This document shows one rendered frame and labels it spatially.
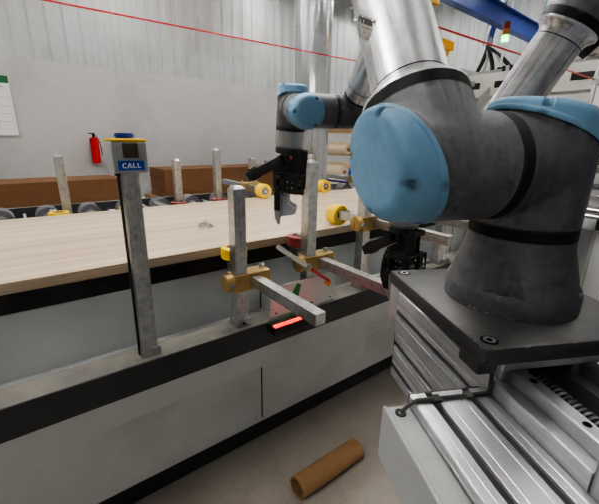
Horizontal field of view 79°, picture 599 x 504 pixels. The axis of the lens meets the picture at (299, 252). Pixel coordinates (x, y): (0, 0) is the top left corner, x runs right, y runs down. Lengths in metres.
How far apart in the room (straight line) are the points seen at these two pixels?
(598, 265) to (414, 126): 3.11
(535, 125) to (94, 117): 7.88
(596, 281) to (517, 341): 3.02
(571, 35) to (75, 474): 1.58
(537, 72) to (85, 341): 1.20
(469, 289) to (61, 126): 7.78
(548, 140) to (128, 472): 1.44
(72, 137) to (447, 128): 7.80
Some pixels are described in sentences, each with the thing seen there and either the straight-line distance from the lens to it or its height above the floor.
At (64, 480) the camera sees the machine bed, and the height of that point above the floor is 0.25.
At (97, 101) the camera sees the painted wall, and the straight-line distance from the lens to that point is 8.14.
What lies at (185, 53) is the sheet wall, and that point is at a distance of 8.84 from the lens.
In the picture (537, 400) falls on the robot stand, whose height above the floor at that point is 0.99.
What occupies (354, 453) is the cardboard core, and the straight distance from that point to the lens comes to 1.63.
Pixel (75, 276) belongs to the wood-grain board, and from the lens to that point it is 1.07.
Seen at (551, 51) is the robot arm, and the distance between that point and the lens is 0.77.
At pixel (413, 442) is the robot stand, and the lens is 0.41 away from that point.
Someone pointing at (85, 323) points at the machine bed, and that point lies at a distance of 1.19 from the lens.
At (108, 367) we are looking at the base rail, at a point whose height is 0.70.
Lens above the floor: 1.23
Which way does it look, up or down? 17 degrees down
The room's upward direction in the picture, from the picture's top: 1 degrees clockwise
